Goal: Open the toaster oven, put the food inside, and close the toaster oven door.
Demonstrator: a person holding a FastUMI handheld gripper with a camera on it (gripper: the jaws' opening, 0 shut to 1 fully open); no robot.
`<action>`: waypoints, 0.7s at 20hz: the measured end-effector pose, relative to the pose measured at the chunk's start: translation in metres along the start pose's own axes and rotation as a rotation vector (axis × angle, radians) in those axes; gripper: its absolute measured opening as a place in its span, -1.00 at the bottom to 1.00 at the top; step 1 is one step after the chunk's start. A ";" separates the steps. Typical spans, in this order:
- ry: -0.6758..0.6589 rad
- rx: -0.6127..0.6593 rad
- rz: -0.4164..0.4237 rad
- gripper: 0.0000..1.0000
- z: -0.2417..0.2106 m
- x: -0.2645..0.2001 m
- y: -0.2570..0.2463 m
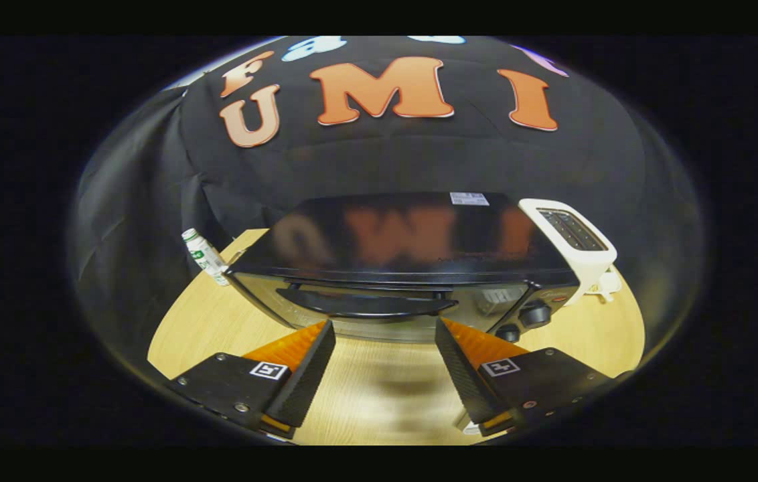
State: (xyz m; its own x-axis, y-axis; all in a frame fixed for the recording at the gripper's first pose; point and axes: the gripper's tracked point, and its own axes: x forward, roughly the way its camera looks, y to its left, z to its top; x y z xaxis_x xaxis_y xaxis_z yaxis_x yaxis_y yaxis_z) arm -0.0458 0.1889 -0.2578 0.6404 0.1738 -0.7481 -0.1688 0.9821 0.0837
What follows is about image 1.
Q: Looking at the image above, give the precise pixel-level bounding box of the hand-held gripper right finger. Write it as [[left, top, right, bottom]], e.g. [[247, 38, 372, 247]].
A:
[[434, 317, 634, 437]]

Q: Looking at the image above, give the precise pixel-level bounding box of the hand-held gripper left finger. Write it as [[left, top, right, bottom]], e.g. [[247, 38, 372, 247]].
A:
[[165, 319, 337, 440]]

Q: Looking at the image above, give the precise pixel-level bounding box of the black toaster oven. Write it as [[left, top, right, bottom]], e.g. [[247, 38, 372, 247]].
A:
[[224, 192, 581, 343]]

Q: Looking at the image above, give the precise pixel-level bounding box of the white slot toaster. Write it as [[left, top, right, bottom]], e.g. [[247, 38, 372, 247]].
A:
[[518, 198, 618, 305]]

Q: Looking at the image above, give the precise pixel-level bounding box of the white green-label bottle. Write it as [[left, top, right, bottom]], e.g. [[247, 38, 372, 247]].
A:
[[181, 228, 229, 287]]

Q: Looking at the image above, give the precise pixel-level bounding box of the black backdrop cloth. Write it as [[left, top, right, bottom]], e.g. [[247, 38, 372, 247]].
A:
[[71, 35, 704, 396]]

